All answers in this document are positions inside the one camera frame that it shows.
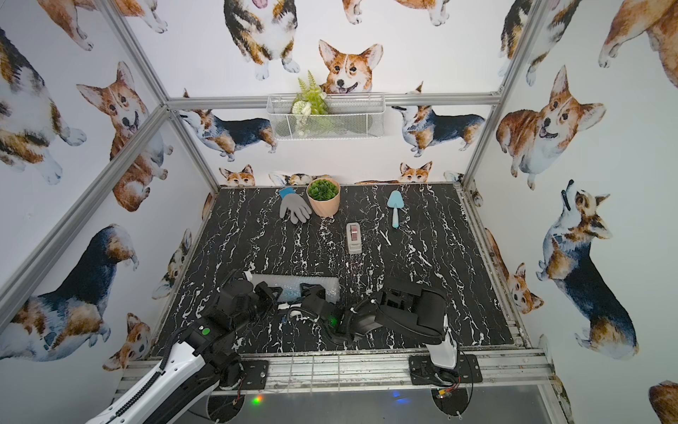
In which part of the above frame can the aluminium front rail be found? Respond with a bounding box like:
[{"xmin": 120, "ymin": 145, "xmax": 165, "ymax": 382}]
[{"xmin": 113, "ymin": 346, "xmax": 557, "ymax": 399}]

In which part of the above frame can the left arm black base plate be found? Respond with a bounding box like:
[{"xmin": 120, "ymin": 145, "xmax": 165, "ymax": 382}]
[{"xmin": 220, "ymin": 360, "xmax": 270, "ymax": 390}]

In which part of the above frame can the white wire wall basket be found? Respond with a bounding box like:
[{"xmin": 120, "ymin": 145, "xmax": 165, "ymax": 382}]
[{"xmin": 267, "ymin": 94, "xmax": 386, "ymax": 141}]

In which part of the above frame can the beige pot green plant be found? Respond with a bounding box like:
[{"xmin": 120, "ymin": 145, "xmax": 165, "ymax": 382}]
[{"xmin": 307, "ymin": 178, "xmax": 341, "ymax": 217}]

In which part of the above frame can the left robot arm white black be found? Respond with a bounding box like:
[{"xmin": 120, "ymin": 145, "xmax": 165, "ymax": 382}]
[{"xmin": 89, "ymin": 278, "xmax": 284, "ymax": 423}]

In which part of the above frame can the clear bubble wrap sheet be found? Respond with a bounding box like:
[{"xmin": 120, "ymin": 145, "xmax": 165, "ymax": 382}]
[{"xmin": 245, "ymin": 271, "xmax": 340, "ymax": 303}]

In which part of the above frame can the white tape dispenser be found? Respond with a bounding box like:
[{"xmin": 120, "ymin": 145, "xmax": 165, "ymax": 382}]
[{"xmin": 346, "ymin": 223, "xmax": 362, "ymax": 254}]

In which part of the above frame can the grey glove blue cuff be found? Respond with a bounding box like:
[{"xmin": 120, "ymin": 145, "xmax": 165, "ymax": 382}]
[{"xmin": 278, "ymin": 187, "xmax": 313, "ymax": 224}]

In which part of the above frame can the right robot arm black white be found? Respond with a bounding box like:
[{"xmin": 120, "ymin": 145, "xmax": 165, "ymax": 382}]
[{"xmin": 286, "ymin": 278, "xmax": 459, "ymax": 371}]

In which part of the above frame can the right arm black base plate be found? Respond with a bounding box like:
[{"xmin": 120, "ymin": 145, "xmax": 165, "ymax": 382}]
[{"xmin": 408, "ymin": 353, "xmax": 483, "ymax": 387}]

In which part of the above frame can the green fern in basket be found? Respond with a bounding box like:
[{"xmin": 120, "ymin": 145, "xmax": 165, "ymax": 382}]
[{"xmin": 291, "ymin": 72, "xmax": 329, "ymax": 136}]

